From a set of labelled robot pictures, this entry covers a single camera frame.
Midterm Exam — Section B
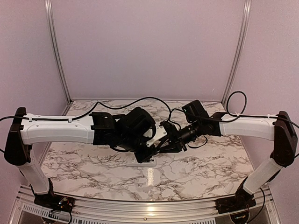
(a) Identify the aluminium corner post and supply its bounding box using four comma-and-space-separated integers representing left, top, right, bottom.
221, 0, 252, 105
44, 0, 72, 104

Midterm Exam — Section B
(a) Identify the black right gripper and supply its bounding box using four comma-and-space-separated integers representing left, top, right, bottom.
157, 120, 202, 153

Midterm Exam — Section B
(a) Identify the aluminium left corner post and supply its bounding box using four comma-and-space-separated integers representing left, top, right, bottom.
44, 0, 72, 104

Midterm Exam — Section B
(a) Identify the aluminium right corner post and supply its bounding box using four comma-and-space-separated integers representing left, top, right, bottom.
221, 0, 252, 105

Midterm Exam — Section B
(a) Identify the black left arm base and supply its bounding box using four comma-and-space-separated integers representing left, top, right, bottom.
31, 178, 75, 213

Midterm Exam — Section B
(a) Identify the white battery cover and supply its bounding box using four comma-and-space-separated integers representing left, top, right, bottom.
225, 182, 234, 194

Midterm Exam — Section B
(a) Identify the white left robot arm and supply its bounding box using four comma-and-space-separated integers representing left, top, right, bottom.
4, 107, 166, 208

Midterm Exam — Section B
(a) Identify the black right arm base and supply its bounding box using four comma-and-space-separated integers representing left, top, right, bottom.
215, 183, 256, 214

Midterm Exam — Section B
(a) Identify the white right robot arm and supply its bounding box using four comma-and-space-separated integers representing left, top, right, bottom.
155, 100, 298, 209

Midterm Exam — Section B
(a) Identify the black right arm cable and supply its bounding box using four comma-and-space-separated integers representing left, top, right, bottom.
169, 91, 299, 150

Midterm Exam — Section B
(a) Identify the aluminium front rail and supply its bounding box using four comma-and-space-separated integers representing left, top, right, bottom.
14, 185, 281, 224

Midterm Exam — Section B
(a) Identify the white remote control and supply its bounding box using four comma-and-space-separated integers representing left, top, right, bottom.
126, 158, 157, 167

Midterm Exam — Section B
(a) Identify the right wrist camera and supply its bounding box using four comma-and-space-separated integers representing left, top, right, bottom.
160, 121, 178, 135

